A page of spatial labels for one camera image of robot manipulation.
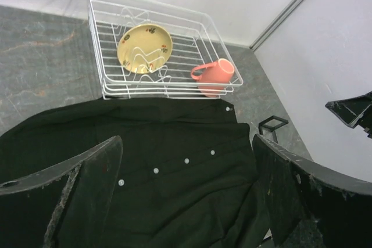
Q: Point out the small black frame stand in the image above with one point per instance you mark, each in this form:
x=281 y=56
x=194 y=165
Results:
x=265 y=126

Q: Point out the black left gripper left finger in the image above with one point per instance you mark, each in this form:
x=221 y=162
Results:
x=64 y=205

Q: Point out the white wire dish rack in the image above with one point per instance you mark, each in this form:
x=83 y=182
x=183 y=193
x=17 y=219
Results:
x=196 y=41

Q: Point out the black button-up shirt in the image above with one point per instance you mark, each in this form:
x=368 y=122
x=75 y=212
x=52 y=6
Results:
x=187 y=177

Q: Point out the pink ceramic mug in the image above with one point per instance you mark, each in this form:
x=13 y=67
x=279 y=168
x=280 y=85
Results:
x=209 y=76

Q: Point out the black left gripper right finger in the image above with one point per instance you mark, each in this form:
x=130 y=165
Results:
x=310 y=205

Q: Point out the yellow floral plate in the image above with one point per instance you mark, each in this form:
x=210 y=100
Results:
x=144 y=48

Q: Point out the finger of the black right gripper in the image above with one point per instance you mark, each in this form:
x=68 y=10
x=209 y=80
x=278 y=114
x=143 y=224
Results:
x=353 y=112

